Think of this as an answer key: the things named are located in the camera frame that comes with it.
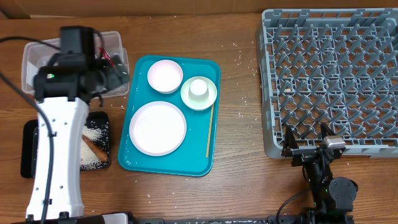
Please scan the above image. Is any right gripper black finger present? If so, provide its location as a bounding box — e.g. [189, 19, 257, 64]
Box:
[320, 123, 336, 138]
[283, 126, 299, 150]

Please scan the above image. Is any pink small bowl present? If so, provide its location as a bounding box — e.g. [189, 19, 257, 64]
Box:
[147, 60, 183, 94]

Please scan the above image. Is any large white plate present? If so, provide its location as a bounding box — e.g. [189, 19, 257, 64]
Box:
[129, 101, 187, 156]

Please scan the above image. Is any brown carrot piece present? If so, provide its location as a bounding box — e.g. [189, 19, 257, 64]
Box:
[82, 135, 109, 162]

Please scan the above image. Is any white upturned cup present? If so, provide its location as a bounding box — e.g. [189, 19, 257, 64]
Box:
[189, 78, 208, 96]

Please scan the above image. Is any white saucer plate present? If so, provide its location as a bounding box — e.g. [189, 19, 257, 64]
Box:
[180, 77, 218, 111]

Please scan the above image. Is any red snack wrapper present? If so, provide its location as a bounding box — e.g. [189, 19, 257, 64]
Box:
[99, 47, 114, 67]

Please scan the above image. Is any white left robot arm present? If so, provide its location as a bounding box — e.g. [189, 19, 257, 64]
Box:
[25, 26, 130, 223]

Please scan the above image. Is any grey dishwasher rack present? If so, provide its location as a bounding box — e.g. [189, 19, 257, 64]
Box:
[256, 8, 397, 159]

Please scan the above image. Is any clear plastic bin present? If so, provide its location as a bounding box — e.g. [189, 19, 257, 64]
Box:
[21, 31, 129, 95]

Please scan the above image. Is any wooden chopstick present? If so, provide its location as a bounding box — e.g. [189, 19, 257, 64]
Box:
[206, 104, 214, 158]

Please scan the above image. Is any pile of rice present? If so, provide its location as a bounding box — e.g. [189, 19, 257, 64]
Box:
[80, 126, 109, 171]

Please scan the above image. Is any black tray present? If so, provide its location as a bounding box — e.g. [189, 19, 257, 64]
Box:
[20, 111, 111, 179]

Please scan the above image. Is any teal plastic tray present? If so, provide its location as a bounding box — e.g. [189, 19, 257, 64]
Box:
[118, 55, 221, 177]

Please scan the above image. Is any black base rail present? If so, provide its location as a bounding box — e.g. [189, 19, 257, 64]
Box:
[93, 213, 312, 224]

